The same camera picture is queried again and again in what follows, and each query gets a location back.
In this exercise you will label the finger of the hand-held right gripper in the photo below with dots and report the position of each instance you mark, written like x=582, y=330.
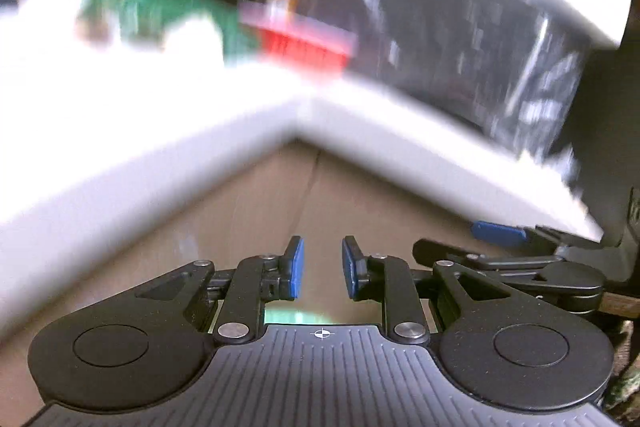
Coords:
x=500, y=262
x=500, y=232

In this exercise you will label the brown cardboard box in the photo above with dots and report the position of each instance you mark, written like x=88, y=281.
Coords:
x=280, y=197

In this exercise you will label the black panel with white marks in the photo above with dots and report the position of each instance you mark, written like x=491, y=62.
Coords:
x=425, y=7

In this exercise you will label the white crumpled paper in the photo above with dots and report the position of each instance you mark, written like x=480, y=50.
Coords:
x=195, y=42

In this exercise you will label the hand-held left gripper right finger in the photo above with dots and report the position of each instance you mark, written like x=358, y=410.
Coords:
x=350, y=268

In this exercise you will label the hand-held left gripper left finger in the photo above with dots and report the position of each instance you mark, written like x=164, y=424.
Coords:
x=297, y=268

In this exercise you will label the red and white snack packet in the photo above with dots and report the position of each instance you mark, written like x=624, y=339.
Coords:
x=300, y=52

